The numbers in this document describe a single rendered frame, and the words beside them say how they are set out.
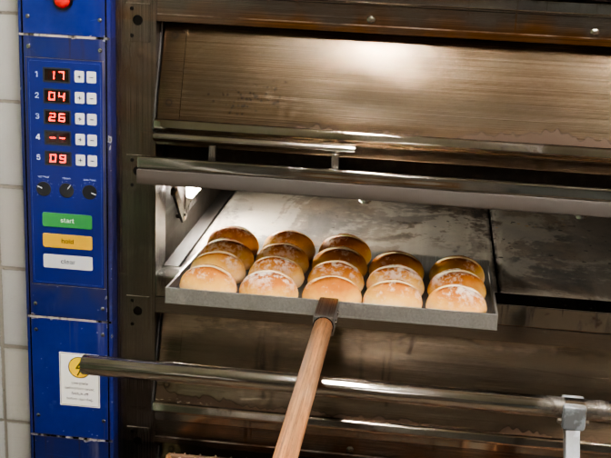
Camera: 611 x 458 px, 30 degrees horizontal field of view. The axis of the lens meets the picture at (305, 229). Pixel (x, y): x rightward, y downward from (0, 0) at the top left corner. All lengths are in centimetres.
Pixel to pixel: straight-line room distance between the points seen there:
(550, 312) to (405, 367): 27
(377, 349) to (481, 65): 54
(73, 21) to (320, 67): 42
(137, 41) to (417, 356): 74
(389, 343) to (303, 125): 43
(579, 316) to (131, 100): 85
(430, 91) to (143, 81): 49
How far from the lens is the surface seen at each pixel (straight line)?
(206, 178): 182
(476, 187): 179
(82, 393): 214
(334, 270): 195
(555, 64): 193
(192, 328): 209
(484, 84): 191
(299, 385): 155
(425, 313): 187
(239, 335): 208
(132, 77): 198
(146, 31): 196
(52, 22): 197
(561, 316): 201
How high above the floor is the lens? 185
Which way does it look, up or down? 17 degrees down
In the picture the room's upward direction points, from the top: 3 degrees clockwise
